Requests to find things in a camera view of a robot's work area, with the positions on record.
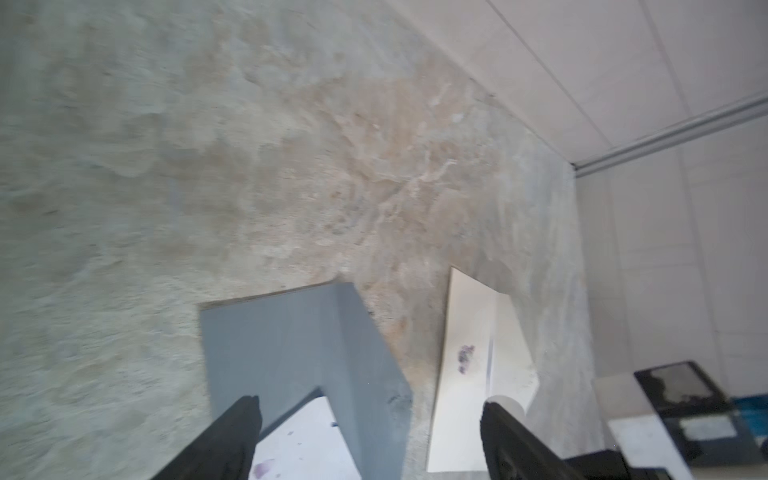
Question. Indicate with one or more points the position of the white paper sheet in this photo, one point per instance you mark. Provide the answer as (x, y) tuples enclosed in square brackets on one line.
[(307, 445)]

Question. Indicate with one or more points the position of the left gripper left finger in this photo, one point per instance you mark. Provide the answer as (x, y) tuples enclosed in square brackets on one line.
[(224, 450)]

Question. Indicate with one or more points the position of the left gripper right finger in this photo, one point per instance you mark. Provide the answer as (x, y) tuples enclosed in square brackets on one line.
[(512, 452)]

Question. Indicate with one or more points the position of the cream envelope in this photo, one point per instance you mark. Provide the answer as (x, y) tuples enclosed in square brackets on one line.
[(485, 353)]

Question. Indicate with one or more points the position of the white glue stick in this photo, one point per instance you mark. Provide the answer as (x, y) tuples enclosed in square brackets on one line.
[(510, 405)]

